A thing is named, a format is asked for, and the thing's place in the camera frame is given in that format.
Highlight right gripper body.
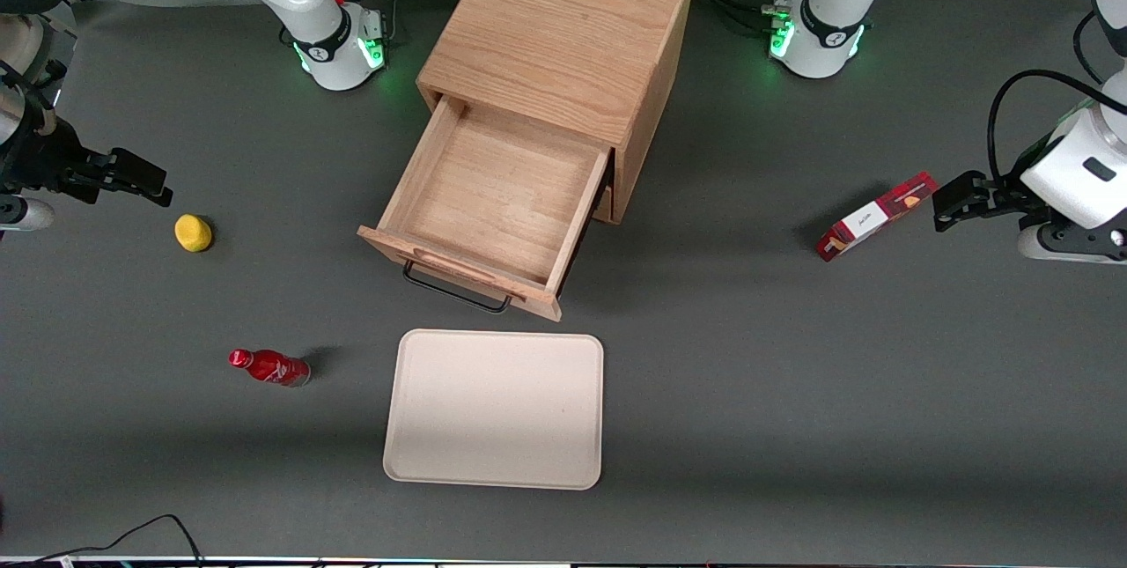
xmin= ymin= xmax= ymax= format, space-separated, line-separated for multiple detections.
xmin=0 ymin=114 xmax=115 ymax=201

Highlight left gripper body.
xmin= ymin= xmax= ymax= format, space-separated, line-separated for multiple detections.
xmin=1020 ymin=101 xmax=1127 ymax=231

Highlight wooden drawer cabinet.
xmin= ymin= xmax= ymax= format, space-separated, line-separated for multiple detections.
xmin=416 ymin=0 xmax=696 ymax=225

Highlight yellow lemon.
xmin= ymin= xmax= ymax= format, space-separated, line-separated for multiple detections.
xmin=174 ymin=214 xmax=214 ymax=253

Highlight red and white snack box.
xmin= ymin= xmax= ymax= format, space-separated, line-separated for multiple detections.
xmin=816 ymin=171 xmax=939 ymax=262

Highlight beige round stand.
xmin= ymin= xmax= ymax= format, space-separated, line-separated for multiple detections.
xmin=0 ymin=13 xmax=78 ymax=111

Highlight red bottle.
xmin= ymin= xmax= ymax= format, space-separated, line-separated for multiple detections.
xmin=229 ymin=349 xmax=311 ymax=387

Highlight beige rectangular tray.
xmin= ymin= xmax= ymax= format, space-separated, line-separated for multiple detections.
xmin=383 ymin=329 xmax=605 ymax=491

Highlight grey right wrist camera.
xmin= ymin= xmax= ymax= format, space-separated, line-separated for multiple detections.
xmin=0 ymin=196 xmax=55 ymax=232

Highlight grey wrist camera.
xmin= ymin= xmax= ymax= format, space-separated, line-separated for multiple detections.
xmin=1018 ymin=223 xmax=1127 ymax=265
xmin=0 ymin=196 xmax=55 ymax=232

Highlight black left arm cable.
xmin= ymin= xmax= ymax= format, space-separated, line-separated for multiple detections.
xmin=986 ymin=69 xmax=1127 ymax=186

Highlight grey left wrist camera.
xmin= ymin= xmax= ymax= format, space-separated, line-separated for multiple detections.
xmin=1018 ymin=223 xmax=1127 ymax=265

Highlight black left base cables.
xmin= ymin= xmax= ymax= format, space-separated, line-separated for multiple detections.
xmin=694 ymin=0 xmax=793 ymax=39

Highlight black cable at table edge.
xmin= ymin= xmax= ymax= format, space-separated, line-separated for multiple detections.
xmin=0 ymin=513 xmax=205 ymax=568

